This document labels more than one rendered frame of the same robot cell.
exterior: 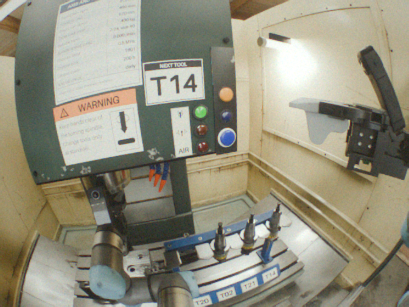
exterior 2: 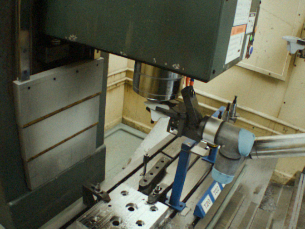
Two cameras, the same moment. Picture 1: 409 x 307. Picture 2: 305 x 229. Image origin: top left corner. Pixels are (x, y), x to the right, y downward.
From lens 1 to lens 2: 0.95 m
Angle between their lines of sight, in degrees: 40
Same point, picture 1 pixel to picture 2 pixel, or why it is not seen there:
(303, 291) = (253, 188)
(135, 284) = not seen: hidden behind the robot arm
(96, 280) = (251, 134)
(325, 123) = (297, 46)
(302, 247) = not seen: hidden behind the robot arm
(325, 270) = (262, 166)
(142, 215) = (66, 159)
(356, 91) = (272, 13)
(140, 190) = (71, 121)
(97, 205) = (194, 101)
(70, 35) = not seen: outside the picture
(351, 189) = (265, 90)
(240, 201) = (119, 131)
